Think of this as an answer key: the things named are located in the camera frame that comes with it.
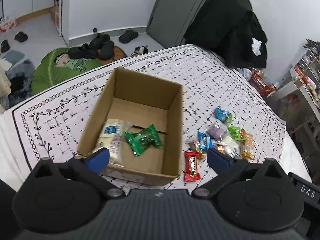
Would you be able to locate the clear pack white cake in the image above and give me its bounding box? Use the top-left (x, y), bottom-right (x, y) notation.
top-left (221, 135), bottom-right (240, 158)

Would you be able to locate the purple snack pouch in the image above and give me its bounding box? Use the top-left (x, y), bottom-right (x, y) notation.
top-left (207, 124), bottom-right (229, 141)

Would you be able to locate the green cartoon floor mat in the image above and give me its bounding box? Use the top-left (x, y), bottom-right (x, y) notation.
top-left (31, 46), bottom-right (127, 95)

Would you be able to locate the brown cardboard box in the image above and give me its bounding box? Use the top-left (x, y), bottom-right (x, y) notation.
top-left (77, 67), bottom-right (183, 186)

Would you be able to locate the blue candy wrapper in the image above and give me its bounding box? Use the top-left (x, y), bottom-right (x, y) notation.
top-left (197, 132), bottom-right (214, 151)

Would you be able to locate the grey drawer organizer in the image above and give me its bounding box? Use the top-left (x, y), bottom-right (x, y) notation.
top-left (297, 49), bottom-right (320, 87)

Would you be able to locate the white shelf rack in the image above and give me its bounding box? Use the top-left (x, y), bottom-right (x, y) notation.
top-left (54, 0), bottom-right (63, 37)

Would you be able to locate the black coat over chair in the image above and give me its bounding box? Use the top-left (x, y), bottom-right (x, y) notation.
top-left (183, 0), bottom-right (267, 69)

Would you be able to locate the grey fluffy rug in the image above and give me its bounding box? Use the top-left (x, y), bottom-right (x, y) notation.
top-left (7, 59), bottom-right (35, 108)

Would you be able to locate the grey door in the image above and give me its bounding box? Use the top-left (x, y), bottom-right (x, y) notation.
top-left (146, 0), bottom-right (206, 48)

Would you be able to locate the orange biscuit pack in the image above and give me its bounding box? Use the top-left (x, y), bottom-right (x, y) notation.
top-left (240, 129), bottom-right (254, 161)

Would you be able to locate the black shoes pile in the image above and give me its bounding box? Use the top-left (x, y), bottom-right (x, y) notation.
top-left (68, 34), bottom-right (114, 61)

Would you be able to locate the red chocolate bar wrapper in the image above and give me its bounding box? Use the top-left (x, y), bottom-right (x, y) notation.
top-left (184, 151), bottom-right (201, 181)

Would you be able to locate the dark green candy pack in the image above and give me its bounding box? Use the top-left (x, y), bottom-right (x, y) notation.
top-left (125, 125), bottom-right (163, 156)

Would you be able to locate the light green fruit snack pouch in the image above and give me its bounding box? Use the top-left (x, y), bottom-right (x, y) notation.
top-left (227, 126), bottom-right (244, 141)

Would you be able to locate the black slipper near door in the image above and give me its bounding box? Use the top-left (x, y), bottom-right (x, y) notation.
top-left (119, 29), bottom-right (139, 44)

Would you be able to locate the red orange small snack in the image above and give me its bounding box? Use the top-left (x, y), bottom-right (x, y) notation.
top-left (187, 139), bottom-right (206, 159)

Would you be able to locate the cream white snack pack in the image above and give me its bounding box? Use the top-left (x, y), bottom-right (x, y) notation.
top-left (96, 119), bottom-right (132, 166)

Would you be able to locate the white desk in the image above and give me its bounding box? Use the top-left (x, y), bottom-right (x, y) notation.
top-left (270, 66), bottom-right (319, 128)

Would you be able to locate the white patterned black-marked blanket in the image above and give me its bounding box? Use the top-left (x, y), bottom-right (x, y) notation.
top-left (11, 45), bottom-right (285, 191)

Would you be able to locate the red plastic basket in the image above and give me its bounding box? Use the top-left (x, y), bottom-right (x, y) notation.
top-left (249, 69), bottom-right (277, 96)

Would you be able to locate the black slipper far left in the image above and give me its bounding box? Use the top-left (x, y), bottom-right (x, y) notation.
top-left (14, 31), bottom-right (28, 43)

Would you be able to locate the blue green snack pouch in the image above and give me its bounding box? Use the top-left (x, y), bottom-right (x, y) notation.
top-left (214, 107), bottom-right (233, 124)

